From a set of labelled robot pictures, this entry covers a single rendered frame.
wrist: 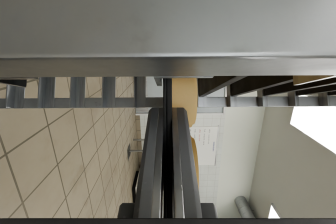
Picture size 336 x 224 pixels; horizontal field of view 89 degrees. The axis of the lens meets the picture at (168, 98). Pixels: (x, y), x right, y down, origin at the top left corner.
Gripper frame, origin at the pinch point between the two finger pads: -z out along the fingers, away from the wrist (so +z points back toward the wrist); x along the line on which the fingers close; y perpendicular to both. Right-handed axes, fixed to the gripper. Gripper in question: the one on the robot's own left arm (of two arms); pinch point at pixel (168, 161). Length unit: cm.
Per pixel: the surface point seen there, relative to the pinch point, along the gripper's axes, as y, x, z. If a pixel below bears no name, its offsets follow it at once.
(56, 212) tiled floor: -127, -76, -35
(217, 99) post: -24.8, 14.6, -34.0
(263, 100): -23.2, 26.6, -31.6
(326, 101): -24, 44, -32
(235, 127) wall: -309, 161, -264
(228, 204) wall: -534, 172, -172
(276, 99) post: -25, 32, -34
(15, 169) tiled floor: -75, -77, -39
